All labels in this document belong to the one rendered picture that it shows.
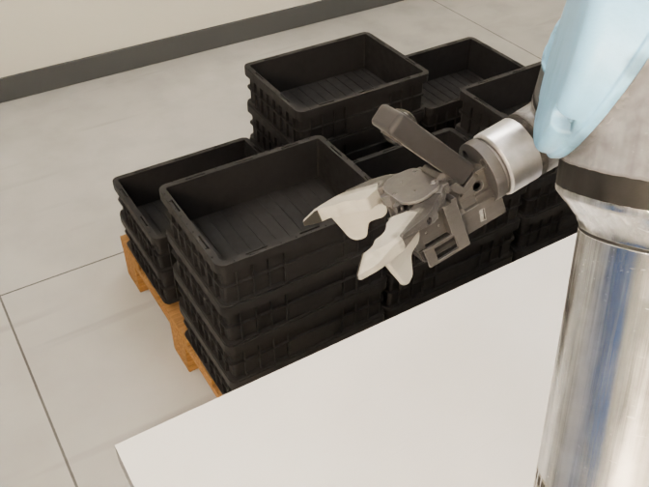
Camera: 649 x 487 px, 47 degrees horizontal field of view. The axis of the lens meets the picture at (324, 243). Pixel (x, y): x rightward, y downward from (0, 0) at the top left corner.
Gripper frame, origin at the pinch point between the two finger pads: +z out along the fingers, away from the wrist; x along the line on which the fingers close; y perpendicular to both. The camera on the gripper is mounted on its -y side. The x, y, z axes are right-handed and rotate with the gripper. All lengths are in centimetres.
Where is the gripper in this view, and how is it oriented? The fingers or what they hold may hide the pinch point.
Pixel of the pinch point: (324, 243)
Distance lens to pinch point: 77.8
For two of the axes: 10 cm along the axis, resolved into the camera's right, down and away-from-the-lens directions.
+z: -8.5, 5.0, -1.6
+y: 3.7, 7.8, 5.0
